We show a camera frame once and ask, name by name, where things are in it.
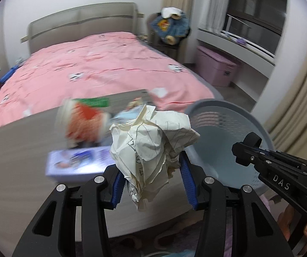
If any purple toothpaste box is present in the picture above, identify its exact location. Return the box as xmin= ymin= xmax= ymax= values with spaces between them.
xmin=45 ymin=146 xmax=115 ymax=182

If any red and white paper cup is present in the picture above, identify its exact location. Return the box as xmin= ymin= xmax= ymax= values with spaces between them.
xmin=55 ymin=99 xmax=111 ymax=143

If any pink plastic storage box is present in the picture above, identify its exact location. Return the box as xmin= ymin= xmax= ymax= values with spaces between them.
xmin=196 ymin=46 xmax=238 ymax=87

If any grey perforated plastic trash basket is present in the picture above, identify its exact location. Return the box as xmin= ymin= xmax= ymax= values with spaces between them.
xmin=185 ymin=99 xmax=274 ymax=195

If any beige curtain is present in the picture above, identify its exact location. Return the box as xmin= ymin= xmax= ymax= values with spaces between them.
xmin=262 ymin=24 xmax=307 ymax=156

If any pink bed duvet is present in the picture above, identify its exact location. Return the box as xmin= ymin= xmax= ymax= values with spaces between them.
xmin=0 ymin=32 xmax=214 ymax=127

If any blue plush jacket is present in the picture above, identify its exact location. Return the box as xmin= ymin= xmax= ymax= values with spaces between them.
xmin=150 ymin=7 xmax=191 ymax=45

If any white paper ball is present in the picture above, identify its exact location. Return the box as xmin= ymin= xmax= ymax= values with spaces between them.
xmin=110 ymin=105 xmax=200 ymax=211

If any dark chair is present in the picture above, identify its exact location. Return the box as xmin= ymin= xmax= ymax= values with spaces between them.
xmin=145 ymin=12 xmax=192 ymax=59

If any grey upholstered bed headboard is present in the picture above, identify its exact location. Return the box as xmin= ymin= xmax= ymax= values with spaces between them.
xmin=27 ymin=2 xmax=138 ymax=54

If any right hand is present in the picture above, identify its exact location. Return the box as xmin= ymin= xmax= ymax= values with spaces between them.
xmin=276 ymin=204 xmax=307 ymax=243

